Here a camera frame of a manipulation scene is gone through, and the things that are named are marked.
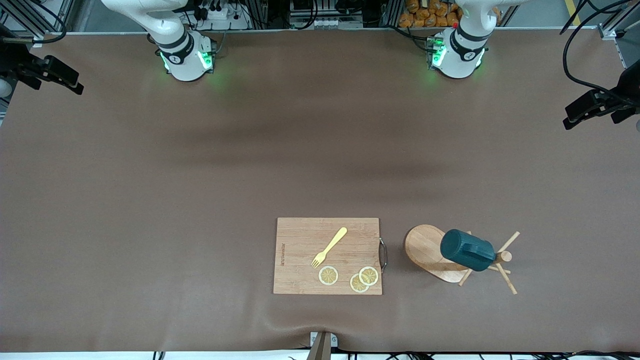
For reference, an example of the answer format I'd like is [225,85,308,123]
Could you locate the teal cup with yellow inside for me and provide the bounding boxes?
[440,229,497,272]

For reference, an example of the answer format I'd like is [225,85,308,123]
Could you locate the wooden mug tree rack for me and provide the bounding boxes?
[404,224,521,296]

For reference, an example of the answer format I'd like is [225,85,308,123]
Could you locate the white power strip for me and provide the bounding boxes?
[192,5,251,30]

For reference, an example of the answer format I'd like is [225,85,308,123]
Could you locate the bag of orange items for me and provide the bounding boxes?
[398,0,463,28]

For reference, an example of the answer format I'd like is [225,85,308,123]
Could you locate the yellow plastic fork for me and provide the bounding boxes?
[311,227,348,269]

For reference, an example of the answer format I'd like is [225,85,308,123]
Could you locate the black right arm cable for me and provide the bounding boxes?
[27,0,68,46]

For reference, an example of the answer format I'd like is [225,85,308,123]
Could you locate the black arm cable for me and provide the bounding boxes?
[562,0,640,93]
[27,0,68,46]

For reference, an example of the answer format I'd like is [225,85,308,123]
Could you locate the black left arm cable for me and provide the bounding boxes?
[562,0,640,93]

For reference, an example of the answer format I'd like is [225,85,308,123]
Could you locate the aluminium frame profile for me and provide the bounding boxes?
[597,20,628,42]

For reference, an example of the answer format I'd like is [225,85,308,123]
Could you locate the wooden cutting board, metal handle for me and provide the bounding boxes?
[273,217,388,296]

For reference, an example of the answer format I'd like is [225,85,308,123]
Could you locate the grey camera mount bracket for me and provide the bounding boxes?
[306,331,339,360]

